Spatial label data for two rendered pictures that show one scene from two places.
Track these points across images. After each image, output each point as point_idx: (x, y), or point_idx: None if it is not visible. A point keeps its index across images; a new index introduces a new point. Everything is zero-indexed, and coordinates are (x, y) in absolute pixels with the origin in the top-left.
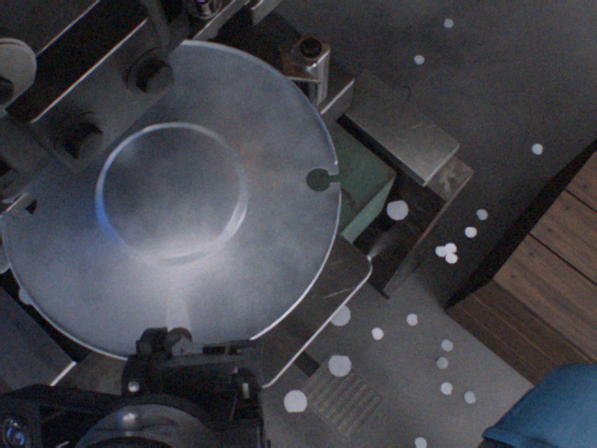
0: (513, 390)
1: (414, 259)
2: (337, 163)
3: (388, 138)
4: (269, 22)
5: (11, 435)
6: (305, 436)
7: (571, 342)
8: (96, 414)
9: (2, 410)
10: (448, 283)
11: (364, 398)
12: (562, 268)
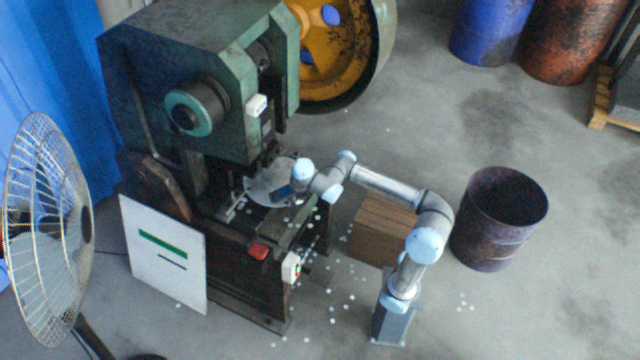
0: (377, 274)
1: (333, 241)
2: None
3: None
4: (283, 156)
5: (273, 195)
6: (312, 305)
7: (378, 230)
8: (287, 184)
9: (270, 194)
10: (346, 247)
11: (328, 274)
12: (370, 214)
